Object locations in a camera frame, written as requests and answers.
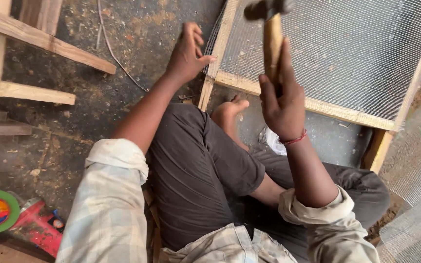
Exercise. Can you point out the dark grey trousers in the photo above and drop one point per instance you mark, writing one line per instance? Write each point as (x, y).
(196, 171)

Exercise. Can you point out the wooden slats under person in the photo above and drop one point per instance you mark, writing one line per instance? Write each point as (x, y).
(154, 222)

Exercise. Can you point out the person's left hand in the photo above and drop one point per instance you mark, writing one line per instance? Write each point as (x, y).
(185, 60)

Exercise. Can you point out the white plastic bag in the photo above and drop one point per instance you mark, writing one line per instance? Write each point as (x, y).
(273, 143)

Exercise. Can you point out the red angle grinder green disc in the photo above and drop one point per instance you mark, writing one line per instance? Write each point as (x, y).
(35, 222)

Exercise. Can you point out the person's right hand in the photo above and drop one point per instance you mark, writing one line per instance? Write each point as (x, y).
(285, 109)

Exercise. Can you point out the wooden furniture frame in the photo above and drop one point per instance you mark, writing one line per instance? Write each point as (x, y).
(31, 36)

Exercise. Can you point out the short wooden block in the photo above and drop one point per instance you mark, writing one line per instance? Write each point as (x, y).
(2, 128)

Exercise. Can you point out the pale checked shirt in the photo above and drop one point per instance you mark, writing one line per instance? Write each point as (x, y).
(104, 212)

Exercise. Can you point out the person's bare foot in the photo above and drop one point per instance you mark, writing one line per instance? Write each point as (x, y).
(228, 111)

